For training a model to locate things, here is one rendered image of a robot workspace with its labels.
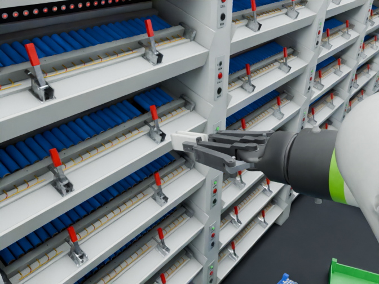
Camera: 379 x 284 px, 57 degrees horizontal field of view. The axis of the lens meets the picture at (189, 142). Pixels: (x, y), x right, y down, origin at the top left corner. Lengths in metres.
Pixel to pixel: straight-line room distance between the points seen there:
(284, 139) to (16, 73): 0.45
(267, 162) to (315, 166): 0.07
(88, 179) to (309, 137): 0.47
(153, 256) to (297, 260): 0.93
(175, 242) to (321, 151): 0.77
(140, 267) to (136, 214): 0.20
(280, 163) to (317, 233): 1.56
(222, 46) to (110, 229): 0.55
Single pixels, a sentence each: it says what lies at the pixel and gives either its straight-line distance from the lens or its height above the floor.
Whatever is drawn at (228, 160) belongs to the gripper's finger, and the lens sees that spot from 0.50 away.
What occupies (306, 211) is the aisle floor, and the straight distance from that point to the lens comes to 2.15.
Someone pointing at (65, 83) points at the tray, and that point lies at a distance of 0.69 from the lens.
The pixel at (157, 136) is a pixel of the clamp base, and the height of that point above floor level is 0.92.
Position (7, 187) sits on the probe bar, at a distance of 0.74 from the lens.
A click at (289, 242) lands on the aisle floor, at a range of 1.94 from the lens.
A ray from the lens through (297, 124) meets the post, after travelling 1.68.
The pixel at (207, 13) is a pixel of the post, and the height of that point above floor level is 1.18.
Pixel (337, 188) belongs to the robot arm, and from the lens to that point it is 0.46.
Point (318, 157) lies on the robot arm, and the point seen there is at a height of 1.11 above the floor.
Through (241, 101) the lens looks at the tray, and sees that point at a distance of 1.13.
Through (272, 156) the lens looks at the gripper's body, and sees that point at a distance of 0.49.
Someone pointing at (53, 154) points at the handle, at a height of 0.99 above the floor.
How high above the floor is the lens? 1.33
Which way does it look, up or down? 29 degrees down
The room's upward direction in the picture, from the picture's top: straight up
